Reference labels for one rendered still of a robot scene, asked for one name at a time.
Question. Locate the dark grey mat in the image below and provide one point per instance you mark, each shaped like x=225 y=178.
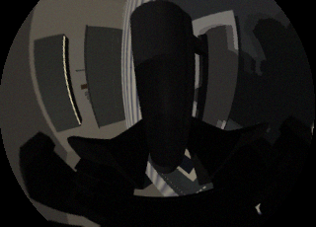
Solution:
x=273 y=80

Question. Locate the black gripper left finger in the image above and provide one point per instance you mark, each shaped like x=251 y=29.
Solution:
x=127 y=152

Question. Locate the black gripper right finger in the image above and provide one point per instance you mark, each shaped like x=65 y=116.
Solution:
x=211 y=147

